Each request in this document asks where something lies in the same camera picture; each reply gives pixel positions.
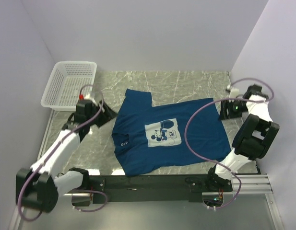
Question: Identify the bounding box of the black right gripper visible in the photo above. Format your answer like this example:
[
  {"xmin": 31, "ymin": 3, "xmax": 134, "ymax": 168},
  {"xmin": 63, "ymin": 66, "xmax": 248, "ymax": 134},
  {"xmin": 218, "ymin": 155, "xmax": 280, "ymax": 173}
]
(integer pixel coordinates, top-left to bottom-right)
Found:
[{"xmin": 217, "ymin": 98, "xmax": 248, "ymax": 121}]

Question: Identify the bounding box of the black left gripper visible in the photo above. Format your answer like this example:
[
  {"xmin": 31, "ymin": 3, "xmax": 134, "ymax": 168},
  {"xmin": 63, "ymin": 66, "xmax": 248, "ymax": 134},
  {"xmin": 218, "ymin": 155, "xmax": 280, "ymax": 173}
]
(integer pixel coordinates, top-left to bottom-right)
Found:
[{"xmin": 87, "ymin": 99, "xmax": 118, "ymax": 127}]

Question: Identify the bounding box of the blue printed t-shirt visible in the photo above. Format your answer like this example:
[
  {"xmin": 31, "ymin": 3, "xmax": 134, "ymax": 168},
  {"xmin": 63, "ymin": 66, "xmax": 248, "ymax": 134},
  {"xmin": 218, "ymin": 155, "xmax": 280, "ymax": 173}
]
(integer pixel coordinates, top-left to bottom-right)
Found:
[{"xmin": 112, "ymin": 89, "xmax": 231, "ymax": 176}]

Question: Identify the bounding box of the white perforated plastic basket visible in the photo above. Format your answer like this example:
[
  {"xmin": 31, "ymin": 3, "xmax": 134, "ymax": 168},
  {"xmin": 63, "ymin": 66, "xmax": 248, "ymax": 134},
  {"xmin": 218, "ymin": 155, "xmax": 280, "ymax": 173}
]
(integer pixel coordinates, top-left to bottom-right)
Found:
[{"xmin": 41, "ymin": 61, "xmax": 97, "ymax": 112}]

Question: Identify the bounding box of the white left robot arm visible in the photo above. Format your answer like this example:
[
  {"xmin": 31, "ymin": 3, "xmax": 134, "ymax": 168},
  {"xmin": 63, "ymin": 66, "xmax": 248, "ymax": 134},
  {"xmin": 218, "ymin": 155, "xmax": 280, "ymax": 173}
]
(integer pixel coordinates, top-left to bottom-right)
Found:
[{"xmin": 15, "ymin": 99, "xmax": 117, "ymax": 213}]

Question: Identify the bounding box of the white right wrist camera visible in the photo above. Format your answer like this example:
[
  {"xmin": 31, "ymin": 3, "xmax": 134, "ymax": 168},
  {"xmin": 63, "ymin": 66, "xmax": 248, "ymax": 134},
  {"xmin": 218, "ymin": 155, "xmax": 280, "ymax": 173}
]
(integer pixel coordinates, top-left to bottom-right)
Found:
[{"xmin": 226, "ymin": 85, "xmax": 240, "ymax": 98}]

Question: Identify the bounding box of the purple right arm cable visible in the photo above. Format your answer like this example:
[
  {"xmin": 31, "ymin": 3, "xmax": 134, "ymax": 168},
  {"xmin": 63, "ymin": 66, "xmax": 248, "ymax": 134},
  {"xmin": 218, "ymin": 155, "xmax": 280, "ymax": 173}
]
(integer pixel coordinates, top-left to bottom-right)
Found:
[{"xmin": 183, "ymin": 77, "xmax": 276, "ymax": 210}]

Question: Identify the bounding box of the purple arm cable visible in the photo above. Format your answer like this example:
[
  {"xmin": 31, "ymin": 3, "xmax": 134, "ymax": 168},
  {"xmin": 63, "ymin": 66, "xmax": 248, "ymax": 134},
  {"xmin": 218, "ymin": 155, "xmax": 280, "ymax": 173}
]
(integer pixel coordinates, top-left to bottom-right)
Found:
[
  {"xmin": 183, "ymin": 77, "xmax": 276, "ymax": 210},
  {"xmin": 17, "ymin": 84, "xmax": 108, "ymax": 222}
]

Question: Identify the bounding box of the aluminium frame rail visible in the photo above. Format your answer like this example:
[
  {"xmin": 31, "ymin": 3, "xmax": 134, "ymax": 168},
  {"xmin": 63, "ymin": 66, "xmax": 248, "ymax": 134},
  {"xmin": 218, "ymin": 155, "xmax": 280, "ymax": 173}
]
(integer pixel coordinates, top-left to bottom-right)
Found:
[{"xmin": 54, "ymin": 174, "xmax": 273, "ymax": 196}]

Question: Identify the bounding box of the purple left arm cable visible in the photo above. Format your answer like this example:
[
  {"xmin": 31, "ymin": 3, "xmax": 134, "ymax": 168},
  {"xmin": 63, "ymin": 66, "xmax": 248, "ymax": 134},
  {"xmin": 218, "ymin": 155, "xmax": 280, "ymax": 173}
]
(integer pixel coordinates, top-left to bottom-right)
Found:
[{"xmin": 17, "ymin": 84, "xmax": 108, "ymax": 222}]

